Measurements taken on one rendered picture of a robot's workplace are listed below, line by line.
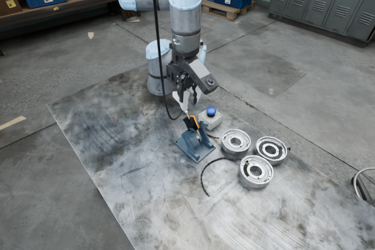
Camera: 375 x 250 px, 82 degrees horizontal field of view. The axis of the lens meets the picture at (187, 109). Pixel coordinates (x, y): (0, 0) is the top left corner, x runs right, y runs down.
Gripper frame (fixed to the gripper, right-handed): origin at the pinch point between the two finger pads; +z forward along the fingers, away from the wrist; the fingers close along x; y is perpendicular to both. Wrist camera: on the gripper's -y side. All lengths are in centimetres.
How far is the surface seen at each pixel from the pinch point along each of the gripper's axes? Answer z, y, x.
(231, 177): 19.4, -19.7, 0.2
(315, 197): 19.6, -42.2, -13.0
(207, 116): 14.6, 2.4, -11.5
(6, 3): 37, 330, 0
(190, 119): 5.4, -0.5, 0.9
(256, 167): 17.5, -23.8, -7.5
